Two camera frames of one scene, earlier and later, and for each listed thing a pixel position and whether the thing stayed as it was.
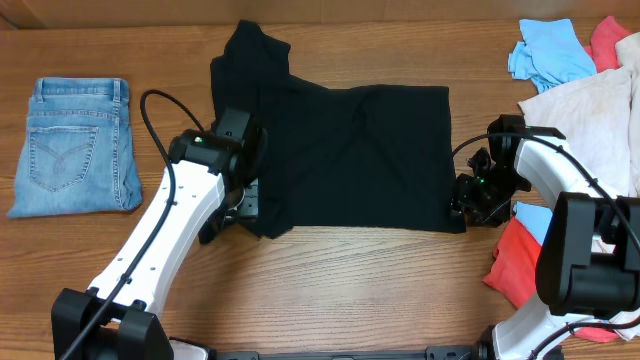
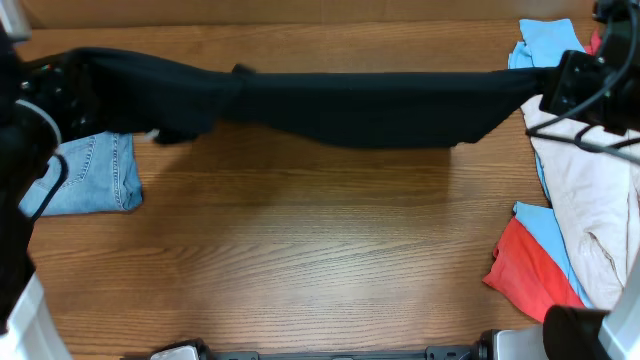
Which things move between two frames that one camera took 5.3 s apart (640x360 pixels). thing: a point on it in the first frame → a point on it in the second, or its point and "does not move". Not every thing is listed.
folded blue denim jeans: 77,153 does not move
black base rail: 473,352 does not move
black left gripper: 250,205 → 66,87
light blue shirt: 550,53 does not move
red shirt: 516,269 does not move
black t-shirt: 366,157 → 174,100
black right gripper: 463,198 → 558,97
